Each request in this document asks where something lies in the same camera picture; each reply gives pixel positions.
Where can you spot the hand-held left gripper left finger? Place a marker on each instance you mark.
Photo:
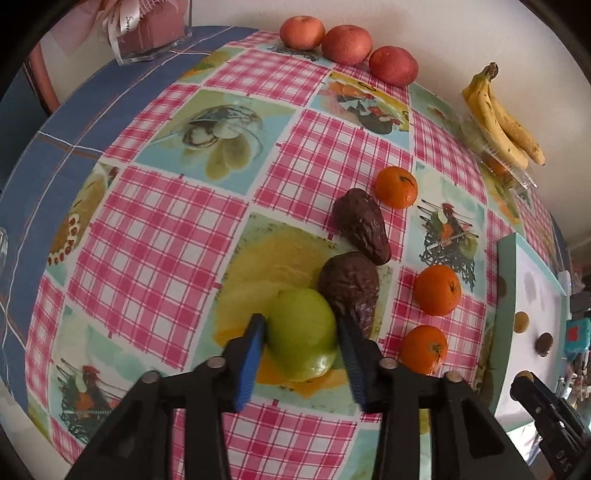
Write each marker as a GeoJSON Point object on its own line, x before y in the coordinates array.
{"type": "Point", "coordinates": [249, 364]}

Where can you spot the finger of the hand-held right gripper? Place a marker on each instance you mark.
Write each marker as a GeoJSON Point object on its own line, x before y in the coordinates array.
{"type": "Point", "coordinates": [531, 390]}

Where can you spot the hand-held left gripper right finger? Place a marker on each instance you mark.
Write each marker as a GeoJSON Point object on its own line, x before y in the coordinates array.
{"type": "Point", "coordinates": [354, 369]}

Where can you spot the orange tangerine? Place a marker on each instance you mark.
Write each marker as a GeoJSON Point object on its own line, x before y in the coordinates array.
{"type": "Point", "coordinates": [436, 290]}
{"type": "Point", "coordinates": [395, 187]}
{"type": "Point", "coordinates": [422, 348]}
{"type": "Point", "coordinates": [496, 167]}

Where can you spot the dark brown avocado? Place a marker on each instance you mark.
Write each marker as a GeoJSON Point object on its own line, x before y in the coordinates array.
{"type": "Point", "coordinates": [348, 286]}
{"type": "Point", "coordinates": [362, 226]}

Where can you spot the white tray teal rim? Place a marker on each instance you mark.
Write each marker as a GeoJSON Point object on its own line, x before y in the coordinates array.
{"type": "Point", "coordinates": [531, 286]}

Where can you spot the dark round passion fruit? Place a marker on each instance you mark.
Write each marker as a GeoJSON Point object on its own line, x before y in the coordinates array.
{"type": "Point", "coordinates": [544, 344]}

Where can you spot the small tan round fruit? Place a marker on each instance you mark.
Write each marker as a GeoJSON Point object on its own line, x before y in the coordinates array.
{"type": "Point", "coordinates": [521, 321]}

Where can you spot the teal box red print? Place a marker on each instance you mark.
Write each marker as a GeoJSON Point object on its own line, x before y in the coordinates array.
{"type": "Point", "coordinates": [578, 334]}

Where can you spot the pink checked printed tablecloth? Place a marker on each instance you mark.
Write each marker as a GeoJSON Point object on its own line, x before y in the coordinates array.
{"type": "Point", "coordinates": [157, 221]}

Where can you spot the clear plastic container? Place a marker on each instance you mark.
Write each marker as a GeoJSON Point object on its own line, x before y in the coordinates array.
{"type": "Point", "coordinates": [519, 177]}

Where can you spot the yellow banana bunch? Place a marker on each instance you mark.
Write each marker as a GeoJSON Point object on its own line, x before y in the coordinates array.
{"type": "Point", "coordinates": [496, 117]}

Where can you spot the red apple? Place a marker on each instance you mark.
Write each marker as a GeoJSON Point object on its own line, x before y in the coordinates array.
{"type": "Point", "coordinates": [346, 44]}
{"type": "Point", "coordinates": [302, 32]}
{"type": "Point", "coordinates": [393, 65]}

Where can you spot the clear glass vase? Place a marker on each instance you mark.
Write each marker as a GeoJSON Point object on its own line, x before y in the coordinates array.
{"type": "Point", "coordinates": [152, 48]}

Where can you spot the wooden chair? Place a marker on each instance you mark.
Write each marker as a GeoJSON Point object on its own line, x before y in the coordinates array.
{"type": "Point", "coordinates": [44, 87]}

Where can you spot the pink flower bouquet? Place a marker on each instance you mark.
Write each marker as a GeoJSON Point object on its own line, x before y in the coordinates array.
{"type": "Point", "coordinates": [147, 23]}

